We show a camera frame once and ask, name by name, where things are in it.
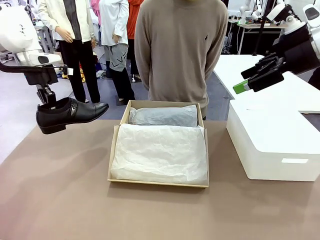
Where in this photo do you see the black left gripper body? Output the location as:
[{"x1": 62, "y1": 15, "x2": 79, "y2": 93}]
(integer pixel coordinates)
[{"x1": 26, "y1": 66, "x2": 59, "y2": 94}]

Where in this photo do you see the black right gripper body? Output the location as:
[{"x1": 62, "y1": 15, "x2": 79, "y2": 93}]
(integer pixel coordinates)
[{"x1": 272, "y1": 24, "x2": 320, "y2": 76}]

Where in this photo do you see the black leather buckle shoe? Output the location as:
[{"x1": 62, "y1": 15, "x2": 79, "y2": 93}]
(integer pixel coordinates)
[{"x1": 35, "y1": 97, "x2": 110, "y2": 135}]

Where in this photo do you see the brown cardboard shoe box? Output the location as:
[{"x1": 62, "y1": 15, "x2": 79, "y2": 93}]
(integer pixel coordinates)
[{"x1": 107, "y1": 99, "x2": 210, "y2": 189}]

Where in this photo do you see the white tissue paper sheet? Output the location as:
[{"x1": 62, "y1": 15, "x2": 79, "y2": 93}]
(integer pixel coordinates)
[{"x1": 110, "y1": 105, "x2": 209, "y2": 186}]

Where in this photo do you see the large white storage box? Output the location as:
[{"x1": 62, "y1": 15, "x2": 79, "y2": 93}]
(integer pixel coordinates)
[{"x1": 226, "y1": 98, "x2": 320, "y2": 182}]

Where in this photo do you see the black pole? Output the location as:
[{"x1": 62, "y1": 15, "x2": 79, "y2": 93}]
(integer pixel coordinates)
[{"x1": 251, "y1": 0, "x2": 270, "y2": 57}]

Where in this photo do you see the grey background table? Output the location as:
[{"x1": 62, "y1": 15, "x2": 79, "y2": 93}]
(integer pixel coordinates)
[{"x1": 33, "y1": 24, "x2": 55, "y2": 55}]

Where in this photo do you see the colourful cloth pile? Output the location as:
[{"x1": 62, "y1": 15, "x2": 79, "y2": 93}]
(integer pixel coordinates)
[{"x1": 79, "y1": 62, "x2": 87, "y2": 83}]

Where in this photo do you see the background work table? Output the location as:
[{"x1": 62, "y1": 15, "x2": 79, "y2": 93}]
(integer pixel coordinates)
[{"x1": 228, "y1": 21, "x2": 288, "y2": 56}]

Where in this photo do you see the white board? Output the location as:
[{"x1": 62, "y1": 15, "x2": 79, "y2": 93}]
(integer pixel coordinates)
[{"x1": 226, "y1": 0, "x2": 248, "y2": 18}]

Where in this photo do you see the person in beige sweater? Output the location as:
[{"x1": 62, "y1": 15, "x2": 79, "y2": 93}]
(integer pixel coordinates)
[{"x1": 134, "y1": 0, "x2": 229, "y2": 121}]

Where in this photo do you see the figure in pink garment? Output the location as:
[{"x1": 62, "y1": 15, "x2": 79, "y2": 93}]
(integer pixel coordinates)
[{"x1": 90, "y1": 0, "x2": 101, "y2": 27}]

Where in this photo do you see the figure in white shirt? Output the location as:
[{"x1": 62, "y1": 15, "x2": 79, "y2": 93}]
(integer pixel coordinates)
[{"x1": 98, "y1": 0, "x2": 136, "y2": 102}]

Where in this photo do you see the person in orange top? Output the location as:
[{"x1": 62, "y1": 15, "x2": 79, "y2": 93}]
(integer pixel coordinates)
[{"x1": 126, "y1": 0, "x2": 145, "y2": 82}]

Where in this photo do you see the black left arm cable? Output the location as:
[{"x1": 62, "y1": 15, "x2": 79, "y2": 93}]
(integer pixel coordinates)
[{"x1": 0, "y1": 61, "x2": 55, "y2": 75}]

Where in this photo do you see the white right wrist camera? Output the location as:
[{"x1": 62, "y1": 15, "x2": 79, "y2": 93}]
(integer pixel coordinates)
[{"x1": 266, "y1": 3, "x2": 294, "y2": 26}]

